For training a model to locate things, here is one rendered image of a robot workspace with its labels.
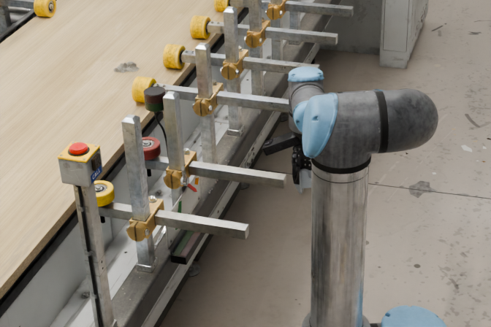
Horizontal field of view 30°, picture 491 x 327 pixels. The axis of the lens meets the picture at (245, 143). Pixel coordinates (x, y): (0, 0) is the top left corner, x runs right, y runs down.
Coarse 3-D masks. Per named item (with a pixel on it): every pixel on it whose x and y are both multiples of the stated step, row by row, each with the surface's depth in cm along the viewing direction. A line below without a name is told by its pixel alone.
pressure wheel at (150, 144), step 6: (144, 138) 266; (150, 138) 266; (144, 144) 263; (150, 144) 264; (156, 144) 263; (144, 150) 260; (150, 150) 261; (156, 150) 262; (144, 156) 261; (150, 156) 262; (156, 156) 263; (150, 174) 269
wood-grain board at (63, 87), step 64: (64, 0) 364; (128, 0) 362; (192, 0) 359; (0, 64) 314; (64, 64) 313; (192, 64) 312; (0, 128) 275; (64, 128) 274; (0, 192) 245; (64, 192) 244; (0, 256) 221
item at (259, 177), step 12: (156, 168) 265; (192, 168) 261; (204, 168) 260; (216, 168) 260; (228, 168) 259; (240, 168) 259; (240, 180) 258; (252, 180) 257; (264, 180) 255; (276, 180) 254
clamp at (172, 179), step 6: (186, 156) 264; (192, 156) 264; (186, 162) 261; (168, 168) 259; (186, 168) 260; (168, 174) 256; (174, 174) 256; (180, 174) 257; (186, 174) 260; (168, 180) 257; (174, 180) 256; (168, 186) 258; (174, 186) 257
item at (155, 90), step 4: (148, 88) 250; (152, 88) 250; (156, 88) 250; (160, 88) 250; (144, 92) 248; (148, 92) 248; (152, 92) 248; (156, 92) 248; (160, 92) 248; (156, 116) 253; (156, 120) 253; (164, 120) 251; (160, 124) 253; (164, 132) 254; (164, 136) 255
